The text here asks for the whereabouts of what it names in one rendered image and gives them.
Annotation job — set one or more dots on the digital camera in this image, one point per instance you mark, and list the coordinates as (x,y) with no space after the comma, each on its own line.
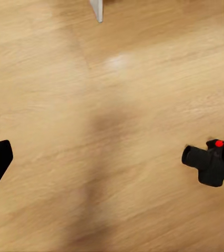
(209,163)

